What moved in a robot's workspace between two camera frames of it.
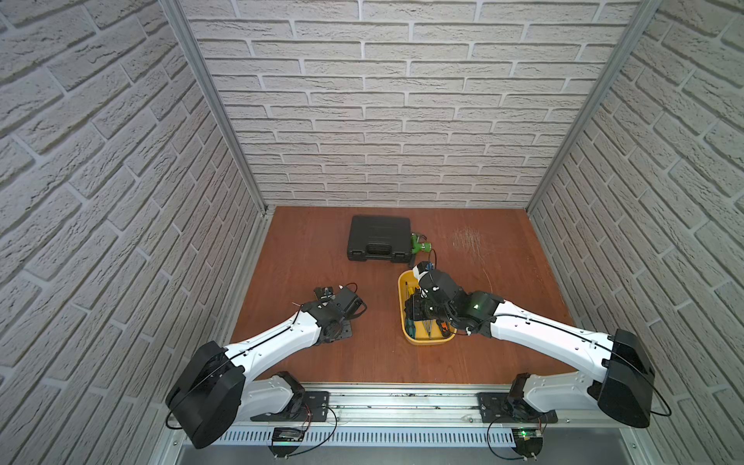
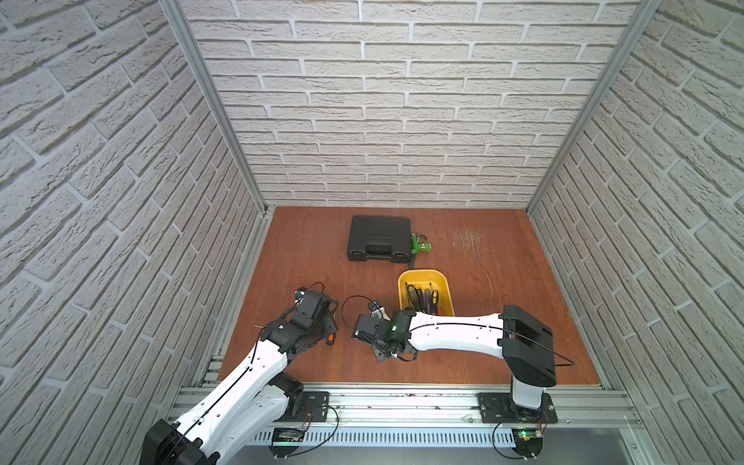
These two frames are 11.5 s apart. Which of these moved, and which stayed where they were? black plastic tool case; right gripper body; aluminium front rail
Moved: right gripper body
Stayed: aluminium front rail; black plastic tool case
